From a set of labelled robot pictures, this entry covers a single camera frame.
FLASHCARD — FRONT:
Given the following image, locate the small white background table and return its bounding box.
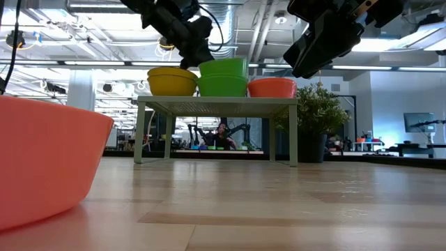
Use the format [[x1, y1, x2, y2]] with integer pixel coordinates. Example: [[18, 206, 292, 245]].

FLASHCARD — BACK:
[[352, 140, 385, 153]]

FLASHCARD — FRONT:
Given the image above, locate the pale green perforated metal shelf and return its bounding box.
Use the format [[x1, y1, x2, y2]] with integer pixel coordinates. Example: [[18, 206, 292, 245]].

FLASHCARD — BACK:
[[133, 96, 299, 167]]

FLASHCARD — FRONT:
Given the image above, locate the background wooden table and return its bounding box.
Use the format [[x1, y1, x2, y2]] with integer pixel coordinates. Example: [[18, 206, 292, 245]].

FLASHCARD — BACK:
[[176, 149, 265, 155]]

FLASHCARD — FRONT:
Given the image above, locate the black ceiling-mounted device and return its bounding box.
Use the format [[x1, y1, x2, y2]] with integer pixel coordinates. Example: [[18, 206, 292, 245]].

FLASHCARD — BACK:
[[158, 36, 175, 52], [6, 30, 26, 49]]

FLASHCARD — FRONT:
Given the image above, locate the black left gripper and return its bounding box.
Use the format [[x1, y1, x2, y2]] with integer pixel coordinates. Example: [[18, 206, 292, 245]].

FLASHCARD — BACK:
[[120, 0, 215, 70]]

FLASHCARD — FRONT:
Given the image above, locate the black aluminium table frame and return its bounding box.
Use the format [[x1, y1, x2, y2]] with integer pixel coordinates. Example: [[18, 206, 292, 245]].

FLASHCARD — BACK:
[[102, 149, 446, 171]]

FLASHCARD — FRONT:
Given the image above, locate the person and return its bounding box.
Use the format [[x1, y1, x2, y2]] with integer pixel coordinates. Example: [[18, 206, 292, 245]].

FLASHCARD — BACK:
[[205, 121, 238, 150]]

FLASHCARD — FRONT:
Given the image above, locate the green plastic mini bowl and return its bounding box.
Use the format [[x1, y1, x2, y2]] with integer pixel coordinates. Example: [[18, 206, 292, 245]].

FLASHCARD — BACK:
[[198, 57, 249, 78], [196, 75, 249, 98]]

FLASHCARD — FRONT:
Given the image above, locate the small green potted plant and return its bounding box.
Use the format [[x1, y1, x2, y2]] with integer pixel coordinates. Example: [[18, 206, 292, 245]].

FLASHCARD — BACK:
[[273, 82, 352, 164]]

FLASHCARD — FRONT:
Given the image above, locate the dark background monitor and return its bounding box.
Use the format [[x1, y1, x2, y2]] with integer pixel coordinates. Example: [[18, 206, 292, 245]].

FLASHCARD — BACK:
[[403, 112, 436, 134]]

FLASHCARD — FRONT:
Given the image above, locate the silver ceiling air duct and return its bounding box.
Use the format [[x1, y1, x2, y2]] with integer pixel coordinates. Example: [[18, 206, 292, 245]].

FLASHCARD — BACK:
[[200, 0, 241, 60]]

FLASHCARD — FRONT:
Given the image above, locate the yellow patterned mini bowl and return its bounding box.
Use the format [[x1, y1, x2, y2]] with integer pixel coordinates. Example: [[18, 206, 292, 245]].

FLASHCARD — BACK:
[[147, 75, 198, 97], [147, 66, 199, 82]]

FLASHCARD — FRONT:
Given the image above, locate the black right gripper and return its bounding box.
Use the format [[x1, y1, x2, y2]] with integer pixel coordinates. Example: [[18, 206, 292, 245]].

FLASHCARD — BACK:
[[282, 0, 405, 79]]

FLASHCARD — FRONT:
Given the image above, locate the black background table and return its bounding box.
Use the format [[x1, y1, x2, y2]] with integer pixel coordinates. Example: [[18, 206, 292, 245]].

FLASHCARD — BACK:
[[385, 142, 446, 158]]

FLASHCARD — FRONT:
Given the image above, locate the long ceiling light strip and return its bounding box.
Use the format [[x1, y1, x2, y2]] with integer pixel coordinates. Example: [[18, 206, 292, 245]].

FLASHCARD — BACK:
[[0, 59, 446, 73]]

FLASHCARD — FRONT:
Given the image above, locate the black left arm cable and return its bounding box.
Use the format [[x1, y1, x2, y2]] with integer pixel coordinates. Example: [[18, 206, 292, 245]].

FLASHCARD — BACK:
[[198, 3, 224, 53]]

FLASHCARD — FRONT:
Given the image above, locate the black hanging cable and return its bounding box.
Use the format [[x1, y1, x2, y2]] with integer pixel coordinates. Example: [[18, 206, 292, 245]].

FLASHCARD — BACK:
[[0, 0, 22, 96]]

